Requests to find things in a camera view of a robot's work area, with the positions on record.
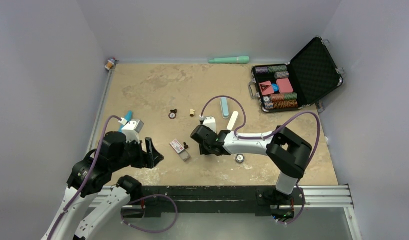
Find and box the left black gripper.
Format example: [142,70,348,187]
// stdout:
[110,135,164,171]

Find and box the light blue white stapler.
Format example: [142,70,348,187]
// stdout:
[220,97,230,119]

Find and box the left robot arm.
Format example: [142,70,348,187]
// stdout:
[43,131,164,240]

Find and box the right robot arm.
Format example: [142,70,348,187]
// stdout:
[190,124,313,204]

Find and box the brown poker chip left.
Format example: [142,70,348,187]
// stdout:
[168,112,177,120]

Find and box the blue marker pen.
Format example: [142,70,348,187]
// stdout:
[119,110,133,132]

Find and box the mint green microphone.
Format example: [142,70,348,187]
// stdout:
[208,56,250,64]

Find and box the small orange toy figure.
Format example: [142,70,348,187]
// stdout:
[104,57,118,71]

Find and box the black poker chip case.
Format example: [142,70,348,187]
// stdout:
[248,36,344,113]

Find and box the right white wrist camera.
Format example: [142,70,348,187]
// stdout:
[199,115,217,133]

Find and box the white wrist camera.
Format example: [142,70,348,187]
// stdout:
[120,119,144,143]
[199,115,217,133]

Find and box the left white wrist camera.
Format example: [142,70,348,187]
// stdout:
[120,119,144,143]

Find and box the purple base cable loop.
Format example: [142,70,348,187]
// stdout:
[120,194,179,235]

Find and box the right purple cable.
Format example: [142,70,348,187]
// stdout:
[200,95,322,226]

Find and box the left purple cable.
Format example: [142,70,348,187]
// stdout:
[47,114,126,240]

